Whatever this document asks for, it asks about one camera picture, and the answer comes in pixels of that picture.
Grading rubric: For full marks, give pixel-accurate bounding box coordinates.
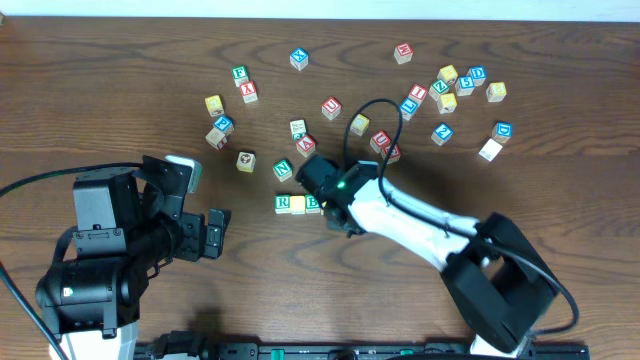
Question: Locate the blue 5 block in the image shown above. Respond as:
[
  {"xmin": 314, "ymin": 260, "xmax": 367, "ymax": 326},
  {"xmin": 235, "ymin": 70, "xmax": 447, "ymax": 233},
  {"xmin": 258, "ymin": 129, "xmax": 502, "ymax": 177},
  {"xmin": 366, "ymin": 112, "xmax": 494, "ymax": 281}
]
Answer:
[{"xmin": 454, "ymin": 76, "xmax": 475, "ymax": 97}]

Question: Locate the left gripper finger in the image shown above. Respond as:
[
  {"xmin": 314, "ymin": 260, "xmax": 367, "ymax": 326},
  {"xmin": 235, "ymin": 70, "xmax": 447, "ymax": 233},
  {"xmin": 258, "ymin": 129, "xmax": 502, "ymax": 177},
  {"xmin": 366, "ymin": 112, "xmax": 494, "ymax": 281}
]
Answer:
[
  {"xmin": 132, "ymin": 156, "xmax": 193, "ymax": 220},
  {"xmin": 203, "ymin": 208, "xmax": 231, "ymax": 259}
]

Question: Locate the red U block lower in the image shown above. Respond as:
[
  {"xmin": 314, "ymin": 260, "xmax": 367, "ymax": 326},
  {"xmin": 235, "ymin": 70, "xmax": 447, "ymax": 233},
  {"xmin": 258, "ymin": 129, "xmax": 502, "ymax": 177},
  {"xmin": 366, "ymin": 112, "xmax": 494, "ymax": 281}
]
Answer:
[{"xmin": 370, "ymin": 130, "xmax": 391, "ymax": 153}]

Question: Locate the wood picture block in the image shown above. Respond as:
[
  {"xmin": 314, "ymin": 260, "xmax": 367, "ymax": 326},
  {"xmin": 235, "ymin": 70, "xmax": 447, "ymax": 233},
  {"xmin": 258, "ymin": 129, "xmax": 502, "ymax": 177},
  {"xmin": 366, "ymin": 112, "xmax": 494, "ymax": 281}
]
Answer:
[{"xmin": 236, "ymin": 152, "xmax": 256, "ymax": 173}]

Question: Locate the yellow block top right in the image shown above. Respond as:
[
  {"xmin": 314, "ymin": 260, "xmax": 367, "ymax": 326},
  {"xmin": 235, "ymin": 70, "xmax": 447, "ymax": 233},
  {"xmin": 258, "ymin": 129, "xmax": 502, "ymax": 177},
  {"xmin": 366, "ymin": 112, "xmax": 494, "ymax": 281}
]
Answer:
[{"xmin": 437, "ymin": 65, "xmax": 458, "ymax": 85}]

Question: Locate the red E block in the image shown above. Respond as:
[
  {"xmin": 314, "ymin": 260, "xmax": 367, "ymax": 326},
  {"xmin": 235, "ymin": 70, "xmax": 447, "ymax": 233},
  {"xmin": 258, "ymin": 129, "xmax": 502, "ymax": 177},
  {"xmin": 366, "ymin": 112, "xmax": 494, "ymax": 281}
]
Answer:
[{"xmin": 381, "ymin": 145, "xmax": 402, "ymax": 164}]

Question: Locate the blue d block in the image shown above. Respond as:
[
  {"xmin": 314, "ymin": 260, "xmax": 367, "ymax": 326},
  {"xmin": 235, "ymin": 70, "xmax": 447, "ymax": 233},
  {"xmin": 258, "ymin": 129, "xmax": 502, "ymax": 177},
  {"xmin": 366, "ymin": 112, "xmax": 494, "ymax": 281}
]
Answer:
[
  {"xmin": 491, "ymin": 122, "xmax": 513, "ymax": 144},
  {"xmin": 467, "ymin": 66, "xmax": 487, "ymax": 87}
]

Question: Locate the yellow 8 block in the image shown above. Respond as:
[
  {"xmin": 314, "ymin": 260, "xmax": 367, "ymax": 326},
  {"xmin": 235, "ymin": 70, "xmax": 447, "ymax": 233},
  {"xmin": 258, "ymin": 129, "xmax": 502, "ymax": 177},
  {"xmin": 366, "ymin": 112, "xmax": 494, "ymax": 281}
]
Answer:
[{"xmin": 486, "ymin": 82, "xmax": 507, "ymax": 103}]

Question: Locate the yellow O block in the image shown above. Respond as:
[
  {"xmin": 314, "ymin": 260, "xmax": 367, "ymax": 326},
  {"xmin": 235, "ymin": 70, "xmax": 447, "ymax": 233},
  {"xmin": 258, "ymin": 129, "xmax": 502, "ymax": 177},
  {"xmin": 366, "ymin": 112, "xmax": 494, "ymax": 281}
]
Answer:
[{"xmin": 289, "ymin": 195, "xmax": 306, "ymax": 215}]

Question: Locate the yellow block centre lower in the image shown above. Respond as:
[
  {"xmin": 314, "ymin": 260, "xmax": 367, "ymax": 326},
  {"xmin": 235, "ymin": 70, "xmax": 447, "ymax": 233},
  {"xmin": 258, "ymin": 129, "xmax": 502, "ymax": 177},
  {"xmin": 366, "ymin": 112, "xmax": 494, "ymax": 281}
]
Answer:
[{"xmin": 350, "ymin": 114, "xmax": 370, "ymax": 136}]

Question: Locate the red A block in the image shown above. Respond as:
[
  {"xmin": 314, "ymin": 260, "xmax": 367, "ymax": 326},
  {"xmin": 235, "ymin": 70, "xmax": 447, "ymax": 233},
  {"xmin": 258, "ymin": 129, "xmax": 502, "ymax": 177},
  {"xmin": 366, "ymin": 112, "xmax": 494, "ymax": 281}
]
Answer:
[{"xmin": 296, "ymin": 134, "xmax": 317, "ymax": 158}]

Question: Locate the blue D block lower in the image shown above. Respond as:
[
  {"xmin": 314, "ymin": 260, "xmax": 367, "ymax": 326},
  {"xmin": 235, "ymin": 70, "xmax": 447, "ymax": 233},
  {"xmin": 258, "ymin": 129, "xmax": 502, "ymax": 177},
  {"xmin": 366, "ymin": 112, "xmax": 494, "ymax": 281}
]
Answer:
[{"xmin": 491, "ymin": 122, "xmax": 513, "ymax": 144}]

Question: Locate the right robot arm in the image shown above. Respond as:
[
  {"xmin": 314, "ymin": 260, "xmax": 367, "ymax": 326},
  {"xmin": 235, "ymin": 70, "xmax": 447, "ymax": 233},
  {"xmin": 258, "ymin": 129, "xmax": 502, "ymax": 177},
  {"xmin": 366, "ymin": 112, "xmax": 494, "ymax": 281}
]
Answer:
[{"xmin": 296, "ymin": 155, "xmax": 559, "ymax": 358}]

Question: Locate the wood block green side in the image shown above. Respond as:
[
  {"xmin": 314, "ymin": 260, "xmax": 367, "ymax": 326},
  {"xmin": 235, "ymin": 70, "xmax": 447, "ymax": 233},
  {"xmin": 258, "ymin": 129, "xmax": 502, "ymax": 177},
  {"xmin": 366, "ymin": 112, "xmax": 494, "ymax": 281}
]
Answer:
[{"xmin": 289, "ymin": 119, "xmax": 307, "ymax": 141}]

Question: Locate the green R block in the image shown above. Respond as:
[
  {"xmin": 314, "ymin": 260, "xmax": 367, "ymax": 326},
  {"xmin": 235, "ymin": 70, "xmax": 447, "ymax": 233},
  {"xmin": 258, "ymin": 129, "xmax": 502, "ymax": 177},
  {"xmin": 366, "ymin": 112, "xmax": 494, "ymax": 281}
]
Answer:
[{"xmin": 274, "ymin": 194, "xmax": 291, "ymax": 214}]

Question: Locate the blue 2 block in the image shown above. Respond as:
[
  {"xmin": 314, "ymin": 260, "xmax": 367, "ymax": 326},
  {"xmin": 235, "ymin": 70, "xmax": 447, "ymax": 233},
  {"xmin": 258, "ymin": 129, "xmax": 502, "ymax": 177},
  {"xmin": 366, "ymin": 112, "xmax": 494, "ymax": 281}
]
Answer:
[{"xmin": 431, "ymin": 123, "xmax": 454, "ymax": 146}]

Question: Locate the green B block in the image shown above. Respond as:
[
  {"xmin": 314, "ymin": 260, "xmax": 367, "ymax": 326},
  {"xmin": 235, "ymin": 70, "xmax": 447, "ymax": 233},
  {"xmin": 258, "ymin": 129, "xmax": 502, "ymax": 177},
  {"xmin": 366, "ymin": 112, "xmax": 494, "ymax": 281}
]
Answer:
[{"xmin": 305, "ymin": 194, "xmax": 322, "ymax": 214}]

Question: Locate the blue L block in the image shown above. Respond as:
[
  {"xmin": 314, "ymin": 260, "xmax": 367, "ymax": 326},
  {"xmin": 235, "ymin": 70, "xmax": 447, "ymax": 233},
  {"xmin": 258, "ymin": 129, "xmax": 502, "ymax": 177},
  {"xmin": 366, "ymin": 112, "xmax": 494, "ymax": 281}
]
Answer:
[{"xmin": 400, "ymin": 98, "xmax": 419, "ymax": 121}]

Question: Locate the plain wood red-sided block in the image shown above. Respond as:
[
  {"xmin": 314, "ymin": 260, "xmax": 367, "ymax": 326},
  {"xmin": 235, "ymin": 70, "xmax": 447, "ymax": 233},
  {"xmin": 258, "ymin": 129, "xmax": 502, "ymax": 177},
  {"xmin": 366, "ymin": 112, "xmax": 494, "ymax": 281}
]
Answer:
[{"xmin": 205, "ymin": 127, "xmax": 228, "ymax": 150}]

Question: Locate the yellow block far left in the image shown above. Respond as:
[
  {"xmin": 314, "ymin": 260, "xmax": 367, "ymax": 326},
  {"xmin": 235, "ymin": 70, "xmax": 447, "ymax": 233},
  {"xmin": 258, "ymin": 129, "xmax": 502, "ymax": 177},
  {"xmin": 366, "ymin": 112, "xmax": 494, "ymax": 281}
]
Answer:
[{"xmin": 204, "ymin": 95, "xmax": 225, "ymax": 117}]

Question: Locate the yellow block below Z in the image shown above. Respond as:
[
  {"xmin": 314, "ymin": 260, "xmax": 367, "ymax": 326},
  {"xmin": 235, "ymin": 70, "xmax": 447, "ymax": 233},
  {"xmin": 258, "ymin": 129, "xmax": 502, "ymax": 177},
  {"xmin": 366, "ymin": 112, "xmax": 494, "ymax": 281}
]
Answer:
[{"xmin": 437, "ymin": 93, "xmax": 457, "ymax": 114}]

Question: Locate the green F block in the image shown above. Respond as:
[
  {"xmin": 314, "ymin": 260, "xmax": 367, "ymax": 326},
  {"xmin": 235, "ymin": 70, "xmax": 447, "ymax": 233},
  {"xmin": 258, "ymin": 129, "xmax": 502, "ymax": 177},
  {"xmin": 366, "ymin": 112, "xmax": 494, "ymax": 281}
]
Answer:
[{"xmin": 231, "ymin": 65, "xmax": 250, "ymax": 87}]

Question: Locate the right black cable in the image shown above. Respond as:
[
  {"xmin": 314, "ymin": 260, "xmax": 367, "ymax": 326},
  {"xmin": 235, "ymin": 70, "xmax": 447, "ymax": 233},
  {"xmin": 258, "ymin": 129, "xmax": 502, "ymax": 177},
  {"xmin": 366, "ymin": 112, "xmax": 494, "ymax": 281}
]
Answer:
[{"xmin": 342, "ymin": 98, "xmax": 581, "ymax": 337}]

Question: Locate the red H block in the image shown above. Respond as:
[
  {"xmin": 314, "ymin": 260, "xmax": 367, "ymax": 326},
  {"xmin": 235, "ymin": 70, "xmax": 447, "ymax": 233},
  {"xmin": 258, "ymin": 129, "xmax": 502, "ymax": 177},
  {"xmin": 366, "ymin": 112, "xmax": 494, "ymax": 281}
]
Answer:
[{"xmin": 394, "ymin": 42, "xmax": 414, "ymax": 65}]

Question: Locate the blue D block upper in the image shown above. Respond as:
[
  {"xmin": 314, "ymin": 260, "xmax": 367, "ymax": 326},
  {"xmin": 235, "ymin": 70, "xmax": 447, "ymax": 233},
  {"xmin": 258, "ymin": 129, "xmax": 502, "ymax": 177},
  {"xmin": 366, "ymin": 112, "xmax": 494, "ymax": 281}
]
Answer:
[{"xmin": 467, "ymin": 66, "xmax": 487, "ymax": 87}]

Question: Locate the red U block upper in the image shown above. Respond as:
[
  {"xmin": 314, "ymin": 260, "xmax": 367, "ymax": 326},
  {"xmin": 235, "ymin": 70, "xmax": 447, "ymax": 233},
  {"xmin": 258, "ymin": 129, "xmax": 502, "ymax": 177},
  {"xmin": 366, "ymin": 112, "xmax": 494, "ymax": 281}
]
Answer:
[{"xmin": 321, "ymin": 97, "xmax": 342, "ymax": 121}]

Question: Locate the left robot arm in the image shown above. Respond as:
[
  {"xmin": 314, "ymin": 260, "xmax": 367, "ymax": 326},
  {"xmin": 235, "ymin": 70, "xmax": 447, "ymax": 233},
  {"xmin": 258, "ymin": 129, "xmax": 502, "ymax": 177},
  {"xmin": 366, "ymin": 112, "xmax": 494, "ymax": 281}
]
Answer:
[{"xmin": 36, "ymin": 155, "xmax": 230, "ymax": 359}]

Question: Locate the green N block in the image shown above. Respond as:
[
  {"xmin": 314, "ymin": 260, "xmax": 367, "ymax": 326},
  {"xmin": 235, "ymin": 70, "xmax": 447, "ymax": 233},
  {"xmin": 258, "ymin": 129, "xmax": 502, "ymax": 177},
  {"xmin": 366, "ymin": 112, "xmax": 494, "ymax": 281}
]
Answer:
[{"xmin": 273, "ymin": 159, "xmax": 293, "ymax": 182}]

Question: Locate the blue P block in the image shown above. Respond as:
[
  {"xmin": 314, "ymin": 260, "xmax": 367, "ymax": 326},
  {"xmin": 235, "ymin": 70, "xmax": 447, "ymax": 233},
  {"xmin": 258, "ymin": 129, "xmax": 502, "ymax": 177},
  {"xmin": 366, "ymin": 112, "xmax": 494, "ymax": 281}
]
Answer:
[{"xmin": 213, "ymin": 115, "xmax": 234, "ymax": 136}]

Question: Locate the red Y block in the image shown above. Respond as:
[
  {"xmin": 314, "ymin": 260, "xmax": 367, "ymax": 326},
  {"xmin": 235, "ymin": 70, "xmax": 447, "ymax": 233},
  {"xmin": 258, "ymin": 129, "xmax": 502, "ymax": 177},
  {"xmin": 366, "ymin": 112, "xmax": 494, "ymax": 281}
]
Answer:
[{"xmin": 240, "ymin": 81, "xmax": 258, "ymax": 103}]

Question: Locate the red u block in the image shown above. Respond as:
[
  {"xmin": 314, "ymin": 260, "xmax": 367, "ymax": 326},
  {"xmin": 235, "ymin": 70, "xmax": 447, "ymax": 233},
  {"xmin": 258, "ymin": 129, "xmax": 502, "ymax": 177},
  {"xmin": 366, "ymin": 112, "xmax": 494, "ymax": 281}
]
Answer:
[
  {"xmin": 321, "ymin": 97, "xmax": 342, "ymax": 121},
  {"xmin": 370, "ymin": 130, "xmax": 391, "ymax": 153}
]

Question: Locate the blue X block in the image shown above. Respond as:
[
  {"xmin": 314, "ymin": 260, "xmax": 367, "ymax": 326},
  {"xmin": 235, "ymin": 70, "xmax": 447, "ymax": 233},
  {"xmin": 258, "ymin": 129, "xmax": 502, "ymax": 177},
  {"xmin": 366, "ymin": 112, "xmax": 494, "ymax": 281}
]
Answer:
[{"xmin": 290, "ymin": 48, "xmax": 309, "ymax": 71}]

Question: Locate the red I block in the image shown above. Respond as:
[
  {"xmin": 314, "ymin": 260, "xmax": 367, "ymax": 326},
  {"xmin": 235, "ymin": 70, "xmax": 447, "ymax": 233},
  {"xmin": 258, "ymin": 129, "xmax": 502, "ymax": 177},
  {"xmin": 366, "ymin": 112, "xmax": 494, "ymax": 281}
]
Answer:
[{"xmin": 407, "ymin": 84, "xmax": 428, "ymax": 106}]

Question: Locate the left black cable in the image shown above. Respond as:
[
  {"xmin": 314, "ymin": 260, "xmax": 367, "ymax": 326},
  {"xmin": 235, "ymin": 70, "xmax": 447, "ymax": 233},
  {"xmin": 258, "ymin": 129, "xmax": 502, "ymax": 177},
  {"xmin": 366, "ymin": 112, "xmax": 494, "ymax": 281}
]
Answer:
[{"xmin": 0, "ymin": 162, "xmax": 144, "ymax": 360}]

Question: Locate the green Z block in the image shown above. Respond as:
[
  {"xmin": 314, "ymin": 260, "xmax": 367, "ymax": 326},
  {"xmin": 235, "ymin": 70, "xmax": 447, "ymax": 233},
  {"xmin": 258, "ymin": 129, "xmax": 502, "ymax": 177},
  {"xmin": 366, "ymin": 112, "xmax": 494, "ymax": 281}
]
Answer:
[{"xmin": 428, "ymin": 79, "xmax": 450, "ymax": 101}]

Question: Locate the black cable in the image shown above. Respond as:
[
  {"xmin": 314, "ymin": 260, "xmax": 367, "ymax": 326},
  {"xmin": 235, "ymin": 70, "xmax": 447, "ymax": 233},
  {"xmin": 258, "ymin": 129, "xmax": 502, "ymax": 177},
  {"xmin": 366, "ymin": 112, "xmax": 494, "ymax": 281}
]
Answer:
[
  {"xmin": 342, "ymin": 98, "xmax": 581, "ymax": 337},
  {"xmin": 0, "ymin": 162, "xmax": 144, "ymax": 360}
]

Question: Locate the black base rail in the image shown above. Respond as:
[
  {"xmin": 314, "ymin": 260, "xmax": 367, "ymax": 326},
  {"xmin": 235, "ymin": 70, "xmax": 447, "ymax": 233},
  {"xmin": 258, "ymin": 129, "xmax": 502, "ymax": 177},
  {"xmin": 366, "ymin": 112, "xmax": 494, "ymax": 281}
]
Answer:
[{"xmin": 133, "ymin": 331, "xmax": 591, "ymax": 360}]

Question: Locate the plain wood block right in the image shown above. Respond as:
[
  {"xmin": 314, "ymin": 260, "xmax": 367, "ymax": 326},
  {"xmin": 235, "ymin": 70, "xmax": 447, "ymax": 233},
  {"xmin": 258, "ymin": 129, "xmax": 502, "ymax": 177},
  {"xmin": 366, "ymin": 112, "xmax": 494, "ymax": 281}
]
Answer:
[{"xmin": 479, "ymin": 138, "xmax": 503, "ymax": 162}]

